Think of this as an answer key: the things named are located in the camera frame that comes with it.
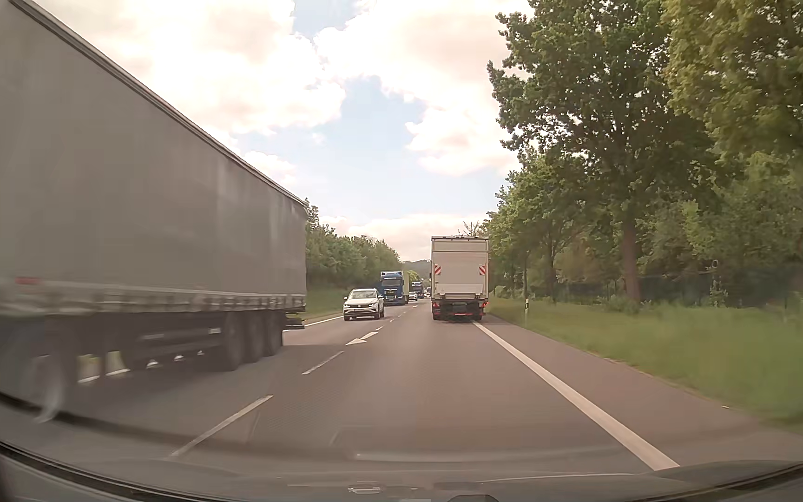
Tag white car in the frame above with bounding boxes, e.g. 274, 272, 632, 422
343, 288, 386, 322

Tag grass verge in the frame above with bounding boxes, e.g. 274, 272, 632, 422
302, 287, 354, 323
488, 296, 803, 440

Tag row of trees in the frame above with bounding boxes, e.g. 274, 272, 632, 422
483, 0, 803, 340

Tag grey lorry trailer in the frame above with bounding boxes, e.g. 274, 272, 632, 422
0, 0, 309, 423

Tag wood of green trees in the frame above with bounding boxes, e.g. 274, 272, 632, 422
304, 202, 406, 290

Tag road markings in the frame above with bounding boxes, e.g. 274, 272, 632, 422
77, 301, 681, 472

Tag car's own bonnet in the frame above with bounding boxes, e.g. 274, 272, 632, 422
0, 438, 803, 502

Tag white box lorry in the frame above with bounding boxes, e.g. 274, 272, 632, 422
431, 236, 490, 322

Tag grey asphalt road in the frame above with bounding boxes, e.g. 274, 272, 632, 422
0, 298, 803, 482

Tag dark wire fence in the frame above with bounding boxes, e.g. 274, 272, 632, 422
555, 268, 803, 308

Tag blue lorry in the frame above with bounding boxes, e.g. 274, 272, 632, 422
376, 271, 410, 306

